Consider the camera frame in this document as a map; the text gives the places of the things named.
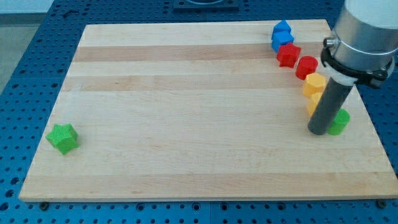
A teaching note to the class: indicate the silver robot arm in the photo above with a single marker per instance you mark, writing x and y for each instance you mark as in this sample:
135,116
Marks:
363,43

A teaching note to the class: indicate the red star block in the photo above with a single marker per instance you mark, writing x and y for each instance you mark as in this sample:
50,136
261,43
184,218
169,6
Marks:
288,55

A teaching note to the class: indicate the green star block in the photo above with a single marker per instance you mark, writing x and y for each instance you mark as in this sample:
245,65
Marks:
63,137

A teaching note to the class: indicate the wooden board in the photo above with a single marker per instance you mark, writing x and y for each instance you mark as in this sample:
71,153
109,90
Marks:
201,112

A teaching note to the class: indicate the blue cube block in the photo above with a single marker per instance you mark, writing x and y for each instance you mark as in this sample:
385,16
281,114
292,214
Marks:
281,38

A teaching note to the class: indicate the blue triangle block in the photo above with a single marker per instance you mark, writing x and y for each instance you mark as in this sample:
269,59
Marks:
281,26

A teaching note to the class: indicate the yellow block behind rod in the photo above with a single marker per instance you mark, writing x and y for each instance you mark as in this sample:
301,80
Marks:
312,104

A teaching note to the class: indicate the red cylinder block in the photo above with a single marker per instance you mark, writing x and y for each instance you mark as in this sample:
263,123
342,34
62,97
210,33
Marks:
306,65

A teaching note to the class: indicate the yellow hexagon block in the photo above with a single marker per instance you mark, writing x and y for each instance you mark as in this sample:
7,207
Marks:
313,83

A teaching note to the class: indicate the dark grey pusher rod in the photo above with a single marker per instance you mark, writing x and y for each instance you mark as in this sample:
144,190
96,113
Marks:
331,101

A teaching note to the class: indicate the green cylinder block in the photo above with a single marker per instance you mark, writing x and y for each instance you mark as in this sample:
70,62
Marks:
339,123

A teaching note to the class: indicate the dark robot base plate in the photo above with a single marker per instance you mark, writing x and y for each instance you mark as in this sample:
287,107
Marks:
204,4

